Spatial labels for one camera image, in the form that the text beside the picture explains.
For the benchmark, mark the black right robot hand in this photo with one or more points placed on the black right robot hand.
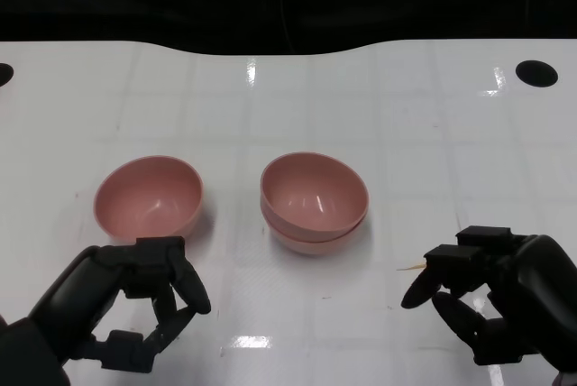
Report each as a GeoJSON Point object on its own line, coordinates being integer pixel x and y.
{"type": "Point", "coordinates": [541, 287]}

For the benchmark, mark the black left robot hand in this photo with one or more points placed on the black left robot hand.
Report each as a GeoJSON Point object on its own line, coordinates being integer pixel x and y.
{"type": "Point", "coordinates": [72, 287]}

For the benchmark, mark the pink plastic bowl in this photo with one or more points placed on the pink plastic bowl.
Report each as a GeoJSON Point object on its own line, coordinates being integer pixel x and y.
{"type": "Point", "coordinates": [311, 192]}
{"type": "Point", "coordinates": [311, 244]}
{"type": "Point", "coordinates": [149, 201]}

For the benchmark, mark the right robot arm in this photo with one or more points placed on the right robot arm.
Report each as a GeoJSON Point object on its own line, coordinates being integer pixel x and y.
{"type": "Point", "coordinates": [568, 377]}

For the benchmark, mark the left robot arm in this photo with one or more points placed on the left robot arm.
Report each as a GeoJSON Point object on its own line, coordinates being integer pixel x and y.
{"type": "Point", "coordinates": [24, 354]}

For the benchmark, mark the small orange sliver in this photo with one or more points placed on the small orange sliver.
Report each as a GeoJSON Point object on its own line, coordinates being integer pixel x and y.
{"type": "Point", "coordinates": [412, 266]}

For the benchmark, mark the black round table grommet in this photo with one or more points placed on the black round table grommet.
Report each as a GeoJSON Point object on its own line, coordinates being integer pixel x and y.
{"type": "Point", "coordinates": [5, 75]}
{"type": "Point", "coordinates": [536, 73]}

